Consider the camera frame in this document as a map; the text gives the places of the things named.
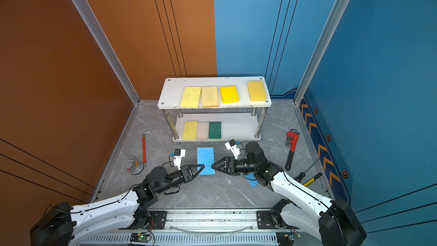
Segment right green circuit board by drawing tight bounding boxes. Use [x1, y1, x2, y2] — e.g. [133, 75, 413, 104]
[276, 232, 302, 246]

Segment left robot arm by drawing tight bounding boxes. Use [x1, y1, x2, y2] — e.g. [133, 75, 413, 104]
[30, 165, 205, 246]

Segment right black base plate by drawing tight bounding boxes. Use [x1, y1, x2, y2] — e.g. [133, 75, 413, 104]
[256, 211, 286, 230]

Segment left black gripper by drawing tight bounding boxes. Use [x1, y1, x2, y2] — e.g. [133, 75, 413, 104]
[156, 164, 204, 197]

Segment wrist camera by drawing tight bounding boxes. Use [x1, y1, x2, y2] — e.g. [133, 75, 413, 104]
[173, 149, 186, 170]
[225, 139, 241, 159]

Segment beige foam sponge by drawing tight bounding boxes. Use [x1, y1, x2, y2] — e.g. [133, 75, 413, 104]
[196, 122, 209, 141]

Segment white two-tier shelf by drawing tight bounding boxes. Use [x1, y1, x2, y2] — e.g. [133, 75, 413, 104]
[158, 76, 272, 143]

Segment green circuit board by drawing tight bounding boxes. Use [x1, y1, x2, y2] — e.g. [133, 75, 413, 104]
[129, 232, 154, 245]
[276, 232, 302, 246]

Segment light yellow cellulose sponge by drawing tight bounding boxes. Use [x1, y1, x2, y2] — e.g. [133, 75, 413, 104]
[180, 87, 201, 108]

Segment blue cellulose sponge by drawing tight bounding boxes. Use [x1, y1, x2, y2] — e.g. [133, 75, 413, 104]
[244, 173, 258, 187]
[197, 148, 215, 175]

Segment bright yellow foam sponge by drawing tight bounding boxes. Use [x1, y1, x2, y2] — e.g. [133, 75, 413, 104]
[220, 85, 239, 104]

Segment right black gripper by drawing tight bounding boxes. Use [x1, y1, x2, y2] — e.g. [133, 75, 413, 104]
[212, 158, 258, 177]

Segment pale yellow orange-backed sponge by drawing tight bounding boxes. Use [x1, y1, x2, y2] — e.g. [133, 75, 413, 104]
[201, 86, 219, 108]

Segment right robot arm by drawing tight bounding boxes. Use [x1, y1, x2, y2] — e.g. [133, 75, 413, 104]
[212, 142, 367, 246]

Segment green scouring sponge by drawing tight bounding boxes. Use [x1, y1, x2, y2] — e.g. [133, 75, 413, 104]
[208, 121, 221, 140]

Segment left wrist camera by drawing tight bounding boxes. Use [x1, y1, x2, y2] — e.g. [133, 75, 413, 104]
[173, 149, 186, 170]

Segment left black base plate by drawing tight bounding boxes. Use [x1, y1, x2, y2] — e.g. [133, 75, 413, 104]
[133, 211, 167, 230]

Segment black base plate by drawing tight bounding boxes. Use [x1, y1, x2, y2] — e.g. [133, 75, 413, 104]
[256, 211, 286, 230]
[133, 211, 167, 230]

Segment golden yellow sponge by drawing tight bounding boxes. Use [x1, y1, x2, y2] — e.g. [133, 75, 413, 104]
[248, 81, 267, 102]

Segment black yellow screwdriver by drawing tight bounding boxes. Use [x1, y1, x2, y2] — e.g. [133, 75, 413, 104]
[294, 160, 319, 182]

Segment yellow black caliper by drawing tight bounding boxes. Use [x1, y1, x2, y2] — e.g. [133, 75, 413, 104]
[303, 173, 323, 187]

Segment left green circuit board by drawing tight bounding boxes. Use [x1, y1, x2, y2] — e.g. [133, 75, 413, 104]
[129, 232, 154, 245]

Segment red pipe wrench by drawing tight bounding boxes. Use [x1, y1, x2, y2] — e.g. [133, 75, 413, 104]
[285, 129, 300, 171]

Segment red handled hex key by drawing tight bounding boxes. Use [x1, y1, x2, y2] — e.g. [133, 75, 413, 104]
[142, 131, 151, 166]

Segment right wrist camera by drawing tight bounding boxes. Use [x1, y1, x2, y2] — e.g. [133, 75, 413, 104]
[225, 139, 241, 159]

